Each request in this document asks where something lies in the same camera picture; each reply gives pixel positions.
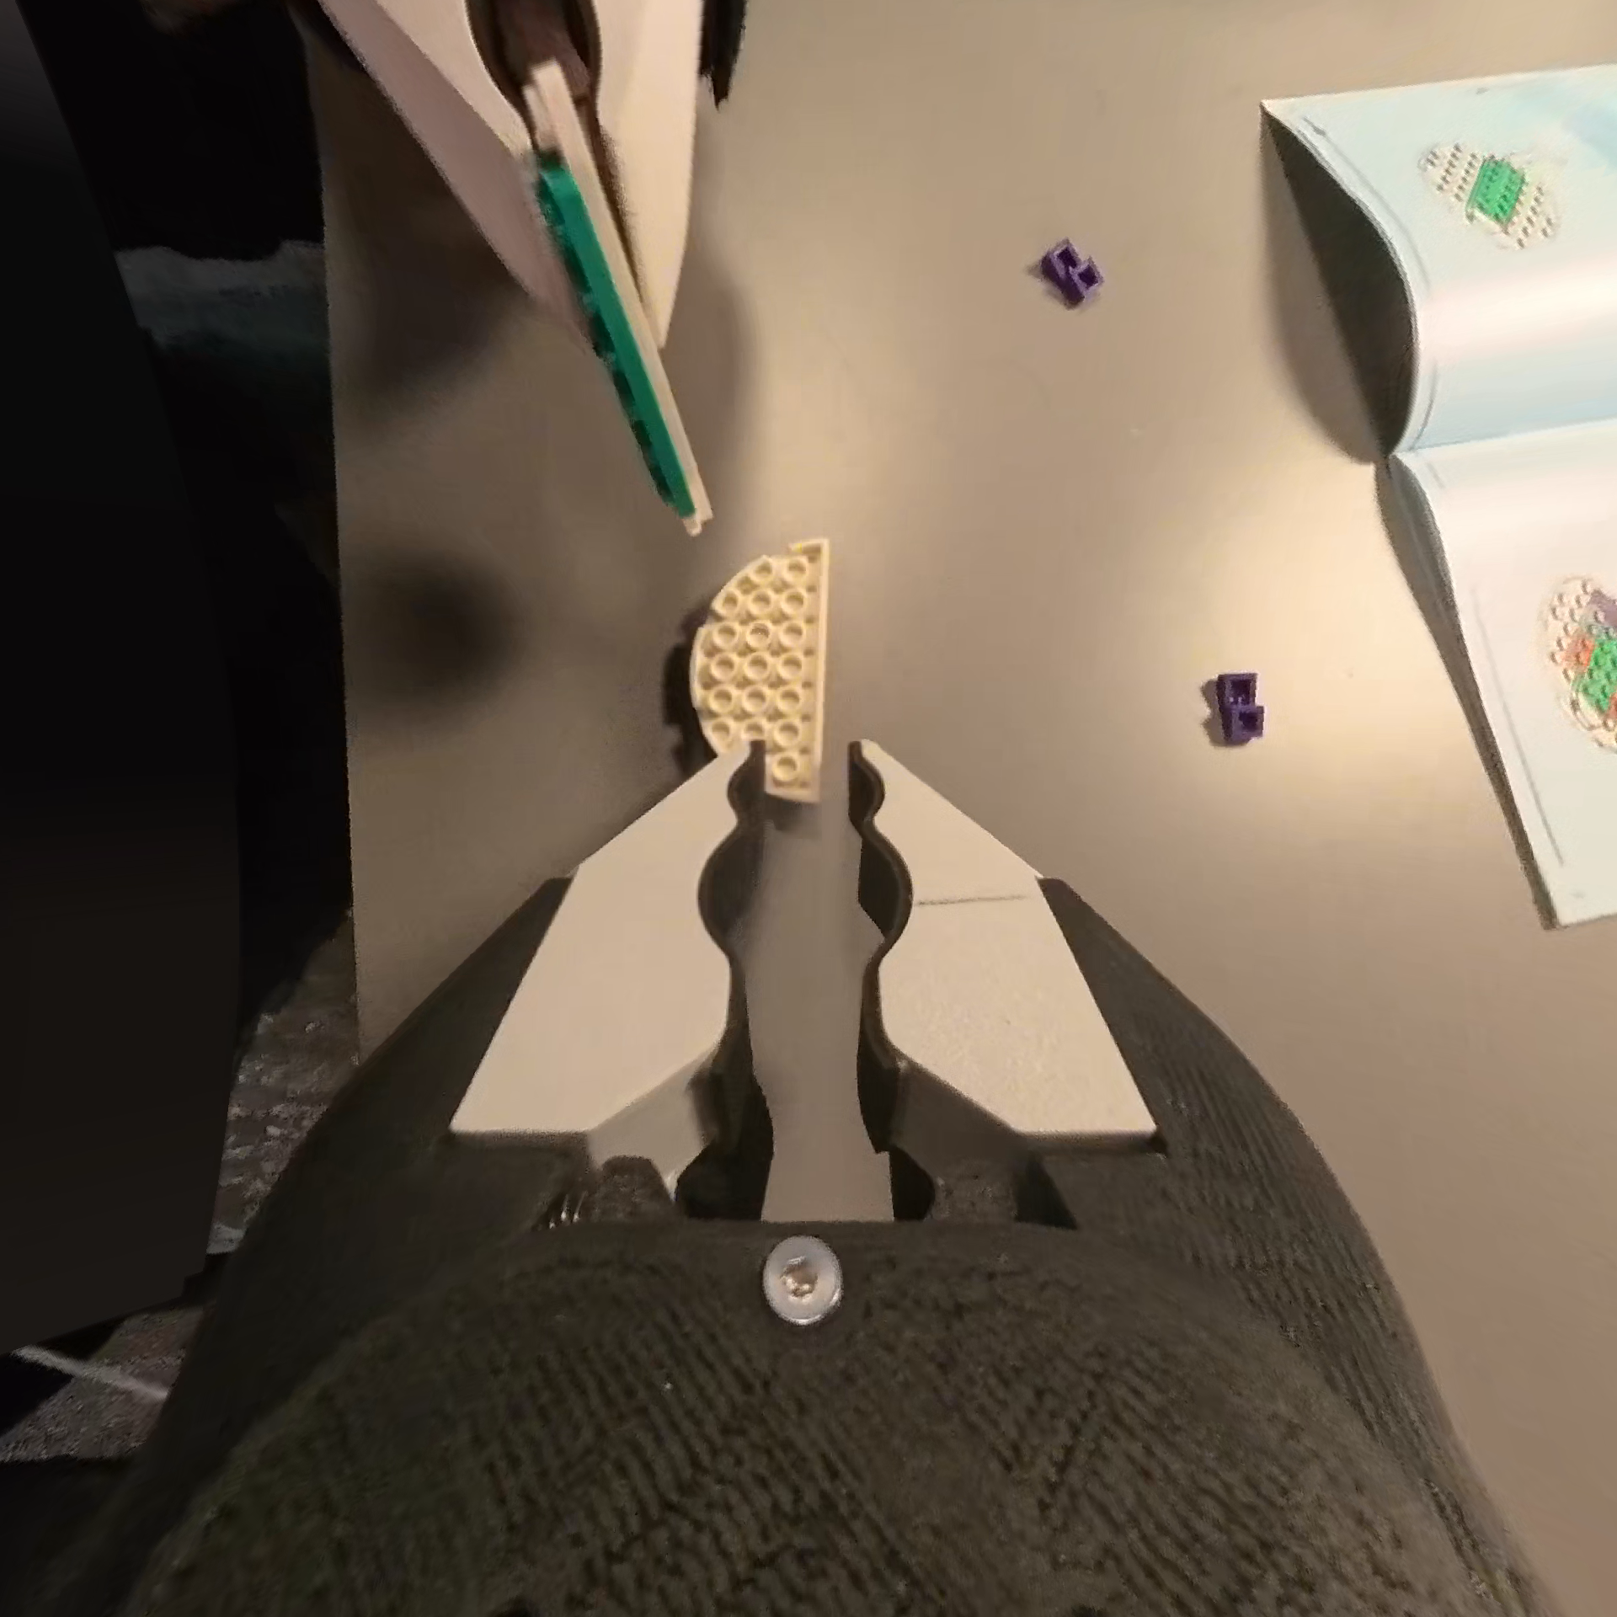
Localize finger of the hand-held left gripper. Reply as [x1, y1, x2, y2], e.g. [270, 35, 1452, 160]
[315, 0, 596, 333]
[557, 0, 742, 350]

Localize green and cream lego assembly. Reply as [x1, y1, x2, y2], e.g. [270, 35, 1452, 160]
[524, 60, 715, 539]

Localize light blue instruction booklet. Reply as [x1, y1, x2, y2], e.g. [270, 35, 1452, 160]
[1260, 64, 1617, 932]

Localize cream half-round lego plate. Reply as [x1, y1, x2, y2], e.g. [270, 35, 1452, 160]
[688, 539, 834, 801]

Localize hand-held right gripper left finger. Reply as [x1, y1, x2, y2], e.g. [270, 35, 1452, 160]
[451, 741, 769, 1220]

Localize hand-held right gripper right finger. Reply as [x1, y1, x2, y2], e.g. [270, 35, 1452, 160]
[844, 737, 1165, 1224]

